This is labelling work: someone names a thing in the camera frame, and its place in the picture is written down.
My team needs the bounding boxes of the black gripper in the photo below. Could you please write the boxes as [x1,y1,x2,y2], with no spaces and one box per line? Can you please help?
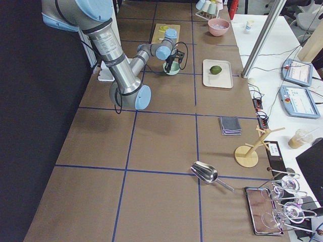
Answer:
[166,49,185,73]

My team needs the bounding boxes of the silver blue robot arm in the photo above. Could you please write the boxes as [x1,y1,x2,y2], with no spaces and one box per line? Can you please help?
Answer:
[41,0,185,110]

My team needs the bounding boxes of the mint green bowl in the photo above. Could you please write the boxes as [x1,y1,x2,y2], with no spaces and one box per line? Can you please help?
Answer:
[163,61,180,76]

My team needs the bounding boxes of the pink bowl with ice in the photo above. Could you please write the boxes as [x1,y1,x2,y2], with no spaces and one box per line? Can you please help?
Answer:
[208,18,230,37]

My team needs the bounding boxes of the wooden cutting board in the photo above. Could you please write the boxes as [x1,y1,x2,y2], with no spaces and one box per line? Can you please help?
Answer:
[151,23,181,44]

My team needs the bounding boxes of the green avocado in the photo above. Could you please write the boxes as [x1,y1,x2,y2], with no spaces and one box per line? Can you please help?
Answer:
[209,66,222,75]

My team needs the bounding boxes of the cream rabbit tray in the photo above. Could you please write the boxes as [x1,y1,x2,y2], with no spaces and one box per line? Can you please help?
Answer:
[202,59,233,89]

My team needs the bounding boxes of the pastel cups on rack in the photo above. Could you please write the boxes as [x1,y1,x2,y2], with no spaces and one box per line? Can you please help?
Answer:
[196,0,223,15]

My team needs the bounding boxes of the grey folded cloth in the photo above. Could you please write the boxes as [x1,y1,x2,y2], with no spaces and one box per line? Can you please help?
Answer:
[219,116,242,136]

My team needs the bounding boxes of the metal scoop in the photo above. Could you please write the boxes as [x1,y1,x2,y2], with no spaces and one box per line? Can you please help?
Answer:
[190,161,235,192]

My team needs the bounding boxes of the wooden mug tree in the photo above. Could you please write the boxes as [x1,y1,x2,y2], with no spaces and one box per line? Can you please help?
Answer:
[234,126,285,168]

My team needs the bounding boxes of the left teach pendant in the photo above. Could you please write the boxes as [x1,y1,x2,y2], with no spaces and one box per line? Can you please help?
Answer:
[282,58,313,87]

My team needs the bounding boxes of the teach pendant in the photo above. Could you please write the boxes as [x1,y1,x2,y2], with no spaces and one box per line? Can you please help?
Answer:
[282,58,313,87]
[279,85,320,119]

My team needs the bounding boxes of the right teach pendant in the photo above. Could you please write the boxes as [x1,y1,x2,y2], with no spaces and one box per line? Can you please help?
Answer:
[279,85,320,119]

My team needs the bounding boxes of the iced coffee cup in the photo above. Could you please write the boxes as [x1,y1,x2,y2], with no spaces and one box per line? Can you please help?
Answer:
[288,128,319,149]

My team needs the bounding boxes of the glass rack with glasses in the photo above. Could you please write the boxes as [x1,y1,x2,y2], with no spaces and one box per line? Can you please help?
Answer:
[261,167,322,236]

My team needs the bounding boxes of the metal tray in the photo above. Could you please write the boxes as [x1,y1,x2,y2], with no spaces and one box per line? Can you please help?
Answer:
[244,187,284,236]

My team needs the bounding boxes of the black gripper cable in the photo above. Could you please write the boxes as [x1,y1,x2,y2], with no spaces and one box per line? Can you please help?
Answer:
[145,41,189,74]

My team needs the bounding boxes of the white wire cup rack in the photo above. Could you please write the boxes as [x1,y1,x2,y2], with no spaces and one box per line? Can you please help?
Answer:
[195,10,218,21]

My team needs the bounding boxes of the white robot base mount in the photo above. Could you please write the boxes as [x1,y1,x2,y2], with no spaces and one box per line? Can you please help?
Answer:
[98,61,115,82]

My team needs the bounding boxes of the aluminium frame post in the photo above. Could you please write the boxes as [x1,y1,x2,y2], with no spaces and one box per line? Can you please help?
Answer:
[241,0,286,78]

